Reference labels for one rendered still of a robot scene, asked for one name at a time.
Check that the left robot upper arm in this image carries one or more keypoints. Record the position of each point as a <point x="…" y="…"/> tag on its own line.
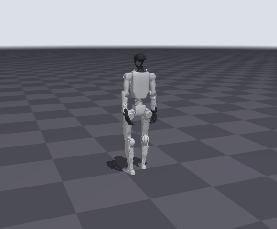
<point x="127" y="77"/>

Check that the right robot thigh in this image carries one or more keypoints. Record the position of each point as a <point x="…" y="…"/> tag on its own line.
<point x="145" y="119"/>

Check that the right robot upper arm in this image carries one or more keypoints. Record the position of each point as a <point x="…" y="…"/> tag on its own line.
<point x="152" y="84"/>

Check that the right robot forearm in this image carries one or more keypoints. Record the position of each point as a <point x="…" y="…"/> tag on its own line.
<point x="153" y="102"/>

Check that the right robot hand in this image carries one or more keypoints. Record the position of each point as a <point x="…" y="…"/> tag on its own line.
<point x="154" y="116"/>

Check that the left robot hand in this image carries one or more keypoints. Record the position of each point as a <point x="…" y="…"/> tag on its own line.
<point x="127" y="118"/>

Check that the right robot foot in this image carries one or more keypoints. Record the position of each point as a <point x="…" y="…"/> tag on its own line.
<point x="142" y="166"/>

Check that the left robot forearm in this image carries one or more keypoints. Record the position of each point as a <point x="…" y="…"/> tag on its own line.
<point x="124" y="101"/>

